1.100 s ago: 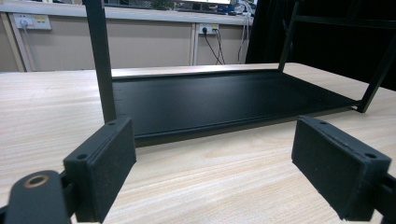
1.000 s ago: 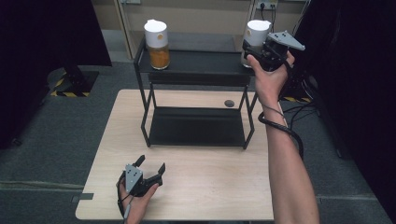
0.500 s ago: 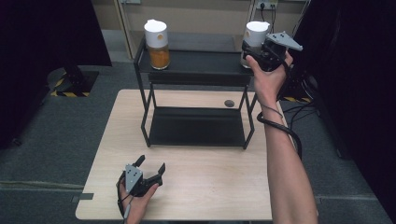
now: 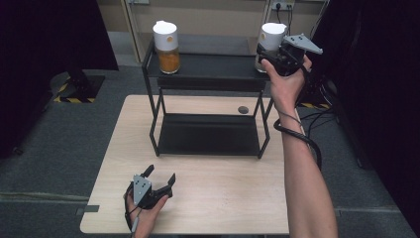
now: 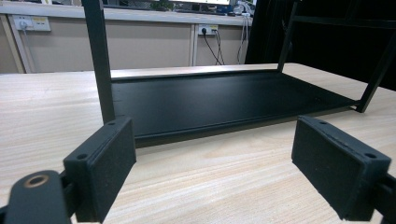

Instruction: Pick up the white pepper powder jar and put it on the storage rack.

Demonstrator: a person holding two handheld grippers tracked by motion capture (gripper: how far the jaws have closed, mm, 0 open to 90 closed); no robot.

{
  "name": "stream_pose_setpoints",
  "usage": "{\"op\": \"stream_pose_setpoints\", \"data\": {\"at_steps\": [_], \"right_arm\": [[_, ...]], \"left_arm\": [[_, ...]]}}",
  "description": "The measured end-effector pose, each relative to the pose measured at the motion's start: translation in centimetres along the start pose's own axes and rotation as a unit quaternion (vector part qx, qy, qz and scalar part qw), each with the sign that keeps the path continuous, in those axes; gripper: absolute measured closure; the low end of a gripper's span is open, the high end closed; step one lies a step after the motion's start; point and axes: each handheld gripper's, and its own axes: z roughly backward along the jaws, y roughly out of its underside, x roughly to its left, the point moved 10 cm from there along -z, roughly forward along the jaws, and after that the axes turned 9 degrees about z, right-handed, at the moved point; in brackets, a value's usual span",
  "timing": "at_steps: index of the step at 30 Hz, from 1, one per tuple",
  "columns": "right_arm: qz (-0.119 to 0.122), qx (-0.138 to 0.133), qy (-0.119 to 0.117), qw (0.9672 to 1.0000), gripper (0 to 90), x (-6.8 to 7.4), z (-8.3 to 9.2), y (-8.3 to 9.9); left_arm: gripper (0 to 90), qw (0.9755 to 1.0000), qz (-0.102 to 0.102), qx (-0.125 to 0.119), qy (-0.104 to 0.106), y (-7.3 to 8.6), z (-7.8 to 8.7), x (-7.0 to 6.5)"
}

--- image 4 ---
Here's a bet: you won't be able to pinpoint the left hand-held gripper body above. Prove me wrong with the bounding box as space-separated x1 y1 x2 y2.
127 174 167 210

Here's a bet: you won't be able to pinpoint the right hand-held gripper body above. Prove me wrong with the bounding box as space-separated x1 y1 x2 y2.
257 33 324 77

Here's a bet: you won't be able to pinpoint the white-lidded jar with pale contents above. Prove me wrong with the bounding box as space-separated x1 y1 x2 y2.
254 22 288 74

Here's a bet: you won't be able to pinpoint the black metal two-tier rack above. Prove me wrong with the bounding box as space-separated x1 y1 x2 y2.
141 38 286 159

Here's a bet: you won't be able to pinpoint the white-lidded jar with orange contents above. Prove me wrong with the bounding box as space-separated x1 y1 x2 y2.
152 20 182 75

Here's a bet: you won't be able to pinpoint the person's left hand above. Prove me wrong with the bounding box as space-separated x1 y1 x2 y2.
124 183 170 238

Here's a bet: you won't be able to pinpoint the person's right hand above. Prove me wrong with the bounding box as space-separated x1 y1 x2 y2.
260 54 313 115

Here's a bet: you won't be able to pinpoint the stand base with hazard tape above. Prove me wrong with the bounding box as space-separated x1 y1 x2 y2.
295 70 334 110
49 69 106 104

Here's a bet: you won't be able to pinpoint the beige cabinet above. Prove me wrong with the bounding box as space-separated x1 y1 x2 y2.
96 0 331 64

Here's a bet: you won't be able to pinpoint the dark curtain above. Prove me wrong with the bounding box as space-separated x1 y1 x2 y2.
297 0 420 232
0 0 120 161

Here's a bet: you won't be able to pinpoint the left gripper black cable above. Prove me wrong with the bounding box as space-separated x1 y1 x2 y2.
123 181 142 237

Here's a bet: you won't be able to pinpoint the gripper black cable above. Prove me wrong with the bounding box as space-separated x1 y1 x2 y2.
123 181 142 237
272 110 323 172

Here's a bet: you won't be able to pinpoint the black cables at socket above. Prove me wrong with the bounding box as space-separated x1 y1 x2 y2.
275 3 295 37

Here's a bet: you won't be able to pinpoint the white wall socket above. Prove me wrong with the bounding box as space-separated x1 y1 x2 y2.
270 0 296 11

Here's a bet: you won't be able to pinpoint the black cables on floor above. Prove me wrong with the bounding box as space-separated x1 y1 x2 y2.
298 106 341 142

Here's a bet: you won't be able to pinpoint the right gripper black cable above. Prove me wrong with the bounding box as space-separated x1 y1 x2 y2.
272 110 323 172

